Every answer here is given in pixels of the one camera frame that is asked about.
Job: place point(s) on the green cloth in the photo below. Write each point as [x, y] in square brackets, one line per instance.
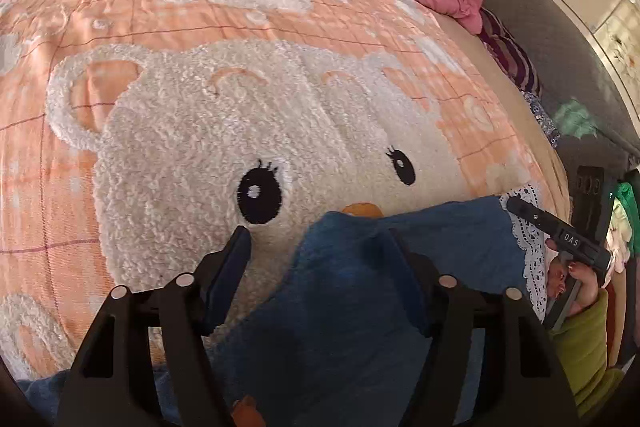
[575, 119]

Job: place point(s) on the person's right hand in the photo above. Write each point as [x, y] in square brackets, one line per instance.
[585, 292]

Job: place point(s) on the person's left hand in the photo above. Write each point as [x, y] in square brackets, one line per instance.
[248, 414]

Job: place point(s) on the grey padded headboard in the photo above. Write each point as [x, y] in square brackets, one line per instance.
[540, 47]

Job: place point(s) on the orange bear blanket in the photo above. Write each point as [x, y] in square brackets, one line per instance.
[200, 132]

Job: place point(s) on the person's right forearm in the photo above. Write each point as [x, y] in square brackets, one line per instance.
[590, 357]

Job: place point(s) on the blue denim pants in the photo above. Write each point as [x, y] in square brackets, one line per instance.
[350, 307]

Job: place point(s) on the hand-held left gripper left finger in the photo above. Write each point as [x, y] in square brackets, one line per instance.
[230, 272]

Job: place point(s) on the beige bed sheet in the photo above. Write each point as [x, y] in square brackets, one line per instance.
[542, 167]

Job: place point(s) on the blue floral cloth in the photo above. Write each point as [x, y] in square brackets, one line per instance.
[542, 117]

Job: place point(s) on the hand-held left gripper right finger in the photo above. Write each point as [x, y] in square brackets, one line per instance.
[412, 297]

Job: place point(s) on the green and white garment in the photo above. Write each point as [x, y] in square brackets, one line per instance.
[627, 217]

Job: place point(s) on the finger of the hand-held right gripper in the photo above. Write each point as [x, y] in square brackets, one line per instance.
[530, 213]

